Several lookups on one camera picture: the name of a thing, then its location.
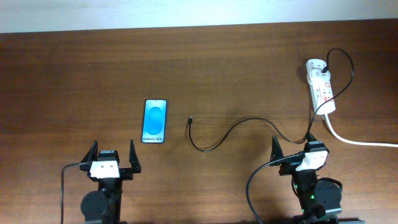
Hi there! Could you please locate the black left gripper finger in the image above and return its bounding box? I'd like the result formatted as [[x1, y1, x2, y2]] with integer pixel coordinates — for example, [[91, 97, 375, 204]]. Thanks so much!
[[129, 139, 140, 168], [81, 140, 98, 163]]

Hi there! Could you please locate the black USB charging cable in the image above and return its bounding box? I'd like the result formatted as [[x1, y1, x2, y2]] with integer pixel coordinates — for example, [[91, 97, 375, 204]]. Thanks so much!
[[188, 48, 355, 153]]

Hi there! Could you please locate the blue Samsung smartphone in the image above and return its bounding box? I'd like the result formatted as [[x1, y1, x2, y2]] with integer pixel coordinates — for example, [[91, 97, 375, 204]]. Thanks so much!
[[142, 100, 167, 144]]

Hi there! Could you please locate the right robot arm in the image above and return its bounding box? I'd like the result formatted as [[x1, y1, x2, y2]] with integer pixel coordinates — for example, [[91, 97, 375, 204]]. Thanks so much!
[[270, 135, 365, 224]]

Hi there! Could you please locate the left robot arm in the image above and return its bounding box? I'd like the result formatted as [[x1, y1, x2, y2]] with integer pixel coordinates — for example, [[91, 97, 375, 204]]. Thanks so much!
[[80, 141, 141, 223]]

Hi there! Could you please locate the white USB charger adapter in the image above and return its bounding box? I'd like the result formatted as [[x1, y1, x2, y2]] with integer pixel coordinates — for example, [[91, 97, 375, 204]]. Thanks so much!
[[306, 58, 330, 80]]

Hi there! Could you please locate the white power strip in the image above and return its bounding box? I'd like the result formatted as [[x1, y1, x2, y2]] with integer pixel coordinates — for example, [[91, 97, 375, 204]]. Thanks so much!
[[307, 71, 336, 115]]

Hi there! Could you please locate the white power strip cord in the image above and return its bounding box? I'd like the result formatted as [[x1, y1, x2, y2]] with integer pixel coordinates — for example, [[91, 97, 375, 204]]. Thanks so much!
[[322, 113, 398, 148]]

